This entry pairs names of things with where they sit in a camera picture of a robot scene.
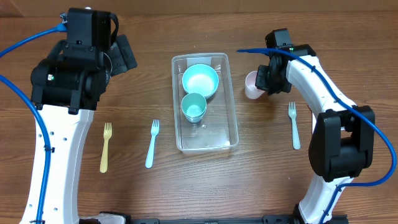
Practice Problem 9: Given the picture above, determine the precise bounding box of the pink plastic cup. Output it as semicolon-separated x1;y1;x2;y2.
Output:
245;71;264;100

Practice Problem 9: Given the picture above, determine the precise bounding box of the green plastic fork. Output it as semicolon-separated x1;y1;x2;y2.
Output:
288;102;301;150

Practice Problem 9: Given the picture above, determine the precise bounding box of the light blue bowl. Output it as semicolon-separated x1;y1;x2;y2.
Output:
182;64;220;99

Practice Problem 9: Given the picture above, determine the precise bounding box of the yellow plastic fork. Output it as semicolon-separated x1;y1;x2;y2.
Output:
99;123;112;174

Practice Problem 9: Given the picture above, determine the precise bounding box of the light blue plastic fork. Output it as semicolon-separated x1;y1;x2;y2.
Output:
145;119;160;169

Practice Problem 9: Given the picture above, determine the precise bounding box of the green plastic cup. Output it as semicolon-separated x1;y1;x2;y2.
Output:
181;93;207;123

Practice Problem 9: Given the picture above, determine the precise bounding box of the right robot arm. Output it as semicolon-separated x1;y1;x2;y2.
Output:
256;45;375;223

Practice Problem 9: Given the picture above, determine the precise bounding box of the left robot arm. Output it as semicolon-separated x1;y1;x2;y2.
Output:
21;106;131;224

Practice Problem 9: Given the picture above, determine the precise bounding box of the clear plastic container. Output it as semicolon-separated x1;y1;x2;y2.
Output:
172;53;239;154

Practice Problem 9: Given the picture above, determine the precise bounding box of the left blue cable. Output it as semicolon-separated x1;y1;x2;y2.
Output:
0;23;68;224

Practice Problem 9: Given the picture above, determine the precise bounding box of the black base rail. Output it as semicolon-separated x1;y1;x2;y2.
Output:
77;211;349;224

